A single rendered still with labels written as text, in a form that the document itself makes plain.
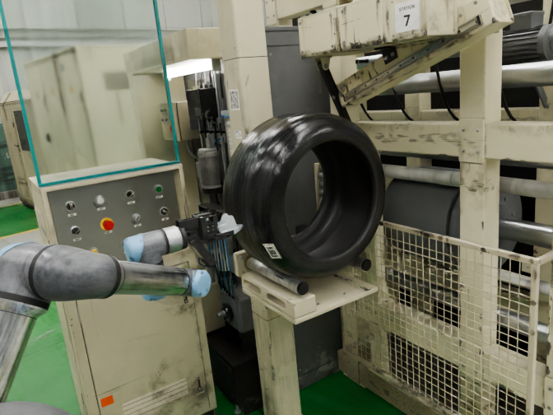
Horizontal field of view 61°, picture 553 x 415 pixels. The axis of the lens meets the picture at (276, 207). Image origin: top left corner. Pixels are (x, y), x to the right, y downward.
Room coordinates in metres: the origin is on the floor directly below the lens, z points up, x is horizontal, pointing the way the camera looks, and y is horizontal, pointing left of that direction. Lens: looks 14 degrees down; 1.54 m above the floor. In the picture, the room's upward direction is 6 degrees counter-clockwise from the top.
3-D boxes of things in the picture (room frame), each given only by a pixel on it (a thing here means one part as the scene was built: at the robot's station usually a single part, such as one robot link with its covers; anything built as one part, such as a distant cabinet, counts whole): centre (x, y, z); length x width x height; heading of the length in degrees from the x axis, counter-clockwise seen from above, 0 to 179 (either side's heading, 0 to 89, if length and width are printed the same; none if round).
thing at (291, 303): (1.58, 0.03, 0.84); 0.36 x 0.09 x 0.06; 32
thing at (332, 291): (1.65, -0.09, 0.80); 0.37 x 0.36 x 0.02; 122
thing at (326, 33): (1.70, -0.41, 1.71); 0.61 x 0.25 x 0.15; 32
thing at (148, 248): (1.28, 0.38, 1.14); 0.11 x 0.08 x 0.09; 121
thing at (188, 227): (1.37, 0.24, 1.15); 0.12 x 0.08 x 0.09; 121
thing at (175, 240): (1.33, 0.31, 1.14); 0.08 x 0.05 x 0.08; 31
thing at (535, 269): (1.63, -0.49, 0.65); 0.90 x 0.02 x 0.70; 32
